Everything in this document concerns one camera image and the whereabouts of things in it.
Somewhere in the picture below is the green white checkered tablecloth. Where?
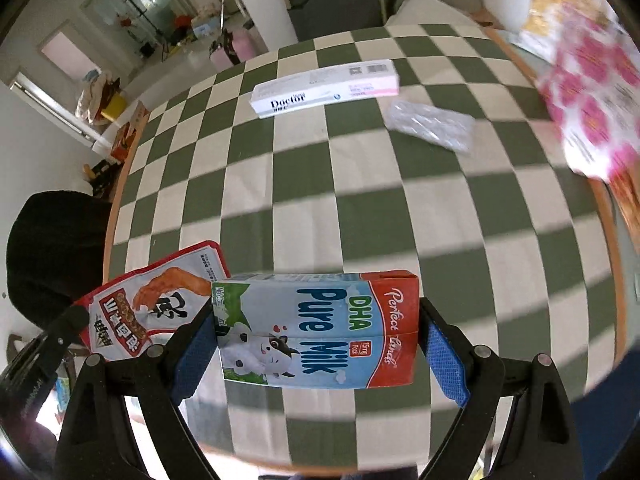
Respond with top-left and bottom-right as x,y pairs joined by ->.
106,23 -> 622,468

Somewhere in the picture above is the red chicken feet snack bag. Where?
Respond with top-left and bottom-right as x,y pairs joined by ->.
79,240 -> 230,361

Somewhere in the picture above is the pink suitcase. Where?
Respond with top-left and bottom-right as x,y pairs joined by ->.
209,27 -> 257,72

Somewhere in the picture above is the orange red cardboard box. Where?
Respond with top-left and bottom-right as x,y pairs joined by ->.
111,101 -> 150,162

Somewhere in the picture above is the DHA pure milk carton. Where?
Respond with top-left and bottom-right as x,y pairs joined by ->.
212,270 -> 420,389

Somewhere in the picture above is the black dining chair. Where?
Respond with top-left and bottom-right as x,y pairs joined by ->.
6,191 -> 112,330

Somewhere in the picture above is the clear plastic blister wrapper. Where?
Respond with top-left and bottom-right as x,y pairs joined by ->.
383,100 -> 475,153

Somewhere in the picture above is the pink floral paper bag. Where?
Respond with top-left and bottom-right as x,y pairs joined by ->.
537,6 -> 639,182

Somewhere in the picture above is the white Doctor toothpaste box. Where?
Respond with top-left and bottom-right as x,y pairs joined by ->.
250,60 -> 399,118

